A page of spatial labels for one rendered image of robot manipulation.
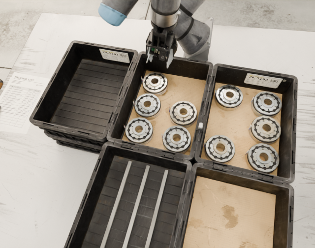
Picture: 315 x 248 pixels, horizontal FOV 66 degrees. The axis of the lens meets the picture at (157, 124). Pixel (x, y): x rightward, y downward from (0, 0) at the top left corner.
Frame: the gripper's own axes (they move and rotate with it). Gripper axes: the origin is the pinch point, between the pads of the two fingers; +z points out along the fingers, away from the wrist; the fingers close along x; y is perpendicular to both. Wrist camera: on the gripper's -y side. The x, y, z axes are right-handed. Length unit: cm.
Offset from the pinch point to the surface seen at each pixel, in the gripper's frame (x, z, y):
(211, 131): 24.9, 13.7, 15.3
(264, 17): 70, 92, -149
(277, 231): 48, 8, 45
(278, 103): 46.4, 7.8, 0.0
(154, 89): -0.2, 14.4, 3.5
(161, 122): 6.1, 16.3, 16.1
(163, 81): 2.4, 14.0, -1.0
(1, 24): -182, 127, -94
